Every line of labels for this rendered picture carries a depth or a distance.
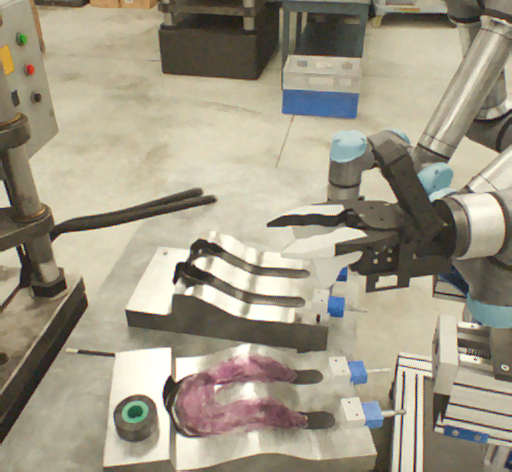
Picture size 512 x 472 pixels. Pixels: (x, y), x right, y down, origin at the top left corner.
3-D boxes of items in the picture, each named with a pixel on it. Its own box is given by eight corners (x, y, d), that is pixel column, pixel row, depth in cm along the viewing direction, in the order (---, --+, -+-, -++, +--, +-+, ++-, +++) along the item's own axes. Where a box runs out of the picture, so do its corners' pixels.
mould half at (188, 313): (333, 282, 152) (337, 244, 145) (326, 353, 131) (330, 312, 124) (160, 262, 160) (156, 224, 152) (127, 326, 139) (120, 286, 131)
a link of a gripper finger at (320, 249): (294, 305, 57) (366, 281, 61) (294, 256, 54) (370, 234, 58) (279, 290, 59) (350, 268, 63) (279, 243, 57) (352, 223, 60)
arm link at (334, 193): (326, 187, 122) (329, 169, 128) (324, 204, 124) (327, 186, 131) (360, 190, 120) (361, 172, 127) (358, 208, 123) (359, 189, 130)
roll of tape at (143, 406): (160, 403, 107) (158, 391, 105) (157, 440, 100) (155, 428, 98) (118, 407, 106) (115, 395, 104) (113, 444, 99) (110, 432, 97)
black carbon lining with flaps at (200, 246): (310, 275, 144) (312, 246, 139) (303, 317, 131) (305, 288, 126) (183, 260, 150) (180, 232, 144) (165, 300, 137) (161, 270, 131)
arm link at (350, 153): (377, 137, 117) (346, 147, 113) (371, 182, 123) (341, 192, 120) (354, 124, 122) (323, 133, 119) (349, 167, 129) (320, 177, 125)
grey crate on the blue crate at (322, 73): (361, 76, 454) (363, 58, 446) (359, 95, 421) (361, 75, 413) (288, 71, 464) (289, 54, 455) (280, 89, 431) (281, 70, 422)
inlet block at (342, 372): (384, 368, 124) (387, 352, 121) (391, 386, 120) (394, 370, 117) (327, 374, 123) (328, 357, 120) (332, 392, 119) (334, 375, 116)
